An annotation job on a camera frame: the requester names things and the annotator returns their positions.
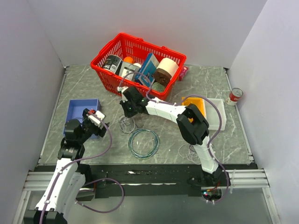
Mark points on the blue plastic bin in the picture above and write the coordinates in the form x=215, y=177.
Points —
x=75, y=113

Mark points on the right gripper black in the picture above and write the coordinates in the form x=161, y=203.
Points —
x=126, y=113

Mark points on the black cylindrical can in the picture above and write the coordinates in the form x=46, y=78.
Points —
x=113, y=64

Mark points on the blue Harrys box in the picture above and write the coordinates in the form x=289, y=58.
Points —
x=148, y=69

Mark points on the white plastic bin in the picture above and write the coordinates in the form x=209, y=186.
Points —
x=212, y=115

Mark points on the yellow plastic bin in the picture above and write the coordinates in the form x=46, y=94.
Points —
x=194, y=103

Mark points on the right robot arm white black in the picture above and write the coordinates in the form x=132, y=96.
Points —
x=195, y=134

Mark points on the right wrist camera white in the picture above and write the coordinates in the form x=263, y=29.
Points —
x=121, y=89

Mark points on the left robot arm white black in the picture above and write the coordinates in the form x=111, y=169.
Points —
x=66, y=181

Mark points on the red white soup can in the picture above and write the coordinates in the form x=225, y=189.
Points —
x=234, y=96

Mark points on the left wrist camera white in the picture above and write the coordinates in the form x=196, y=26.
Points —
x=96, y=117

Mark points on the red plastic shopping basket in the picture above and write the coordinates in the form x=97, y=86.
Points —
x=127, y=53

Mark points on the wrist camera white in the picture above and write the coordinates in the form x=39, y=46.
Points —
x=96, y=117
x=121, y=89

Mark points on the pink small box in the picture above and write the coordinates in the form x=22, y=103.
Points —
x=183, y=73

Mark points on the brown roll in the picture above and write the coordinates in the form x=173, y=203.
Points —
x=162, y=78

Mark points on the green scouring sponge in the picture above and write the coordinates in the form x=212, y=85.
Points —
x=158, y=87

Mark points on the orange fruit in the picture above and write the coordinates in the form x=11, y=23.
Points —
x=129, y=59

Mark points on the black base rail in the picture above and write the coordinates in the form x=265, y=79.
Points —
x=148, y=180

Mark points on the grey labelled pouch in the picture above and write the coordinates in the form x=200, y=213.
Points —
x=129, y=68

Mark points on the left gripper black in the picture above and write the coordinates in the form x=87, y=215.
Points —
x=98, y=131

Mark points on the aluminium frame rail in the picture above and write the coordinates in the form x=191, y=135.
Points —
x=250, y=178

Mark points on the white paper towel roll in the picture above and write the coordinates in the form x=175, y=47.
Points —
x=167, y=68

